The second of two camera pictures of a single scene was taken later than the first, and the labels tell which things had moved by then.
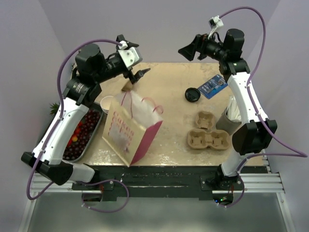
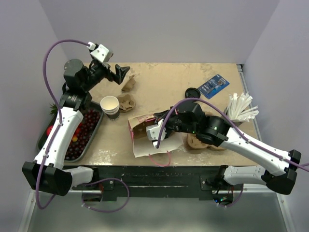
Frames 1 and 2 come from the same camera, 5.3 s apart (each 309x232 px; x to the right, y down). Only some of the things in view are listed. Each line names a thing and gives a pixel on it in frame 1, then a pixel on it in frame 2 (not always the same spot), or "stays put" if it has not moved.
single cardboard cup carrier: x=128 y=86 stays put
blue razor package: x=214 y=85 stays put
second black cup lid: x=192 y=94 stays put
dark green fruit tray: x=84 y=136 stays put
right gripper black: x=200 y=42 -> x=168 y=131
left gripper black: x=135 y=77 -> x=120 y=72
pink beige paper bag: x=132 y=125 -> x=143 y=145
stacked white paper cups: x=105 y=103 stays put
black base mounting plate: x=163 y=181 stays put
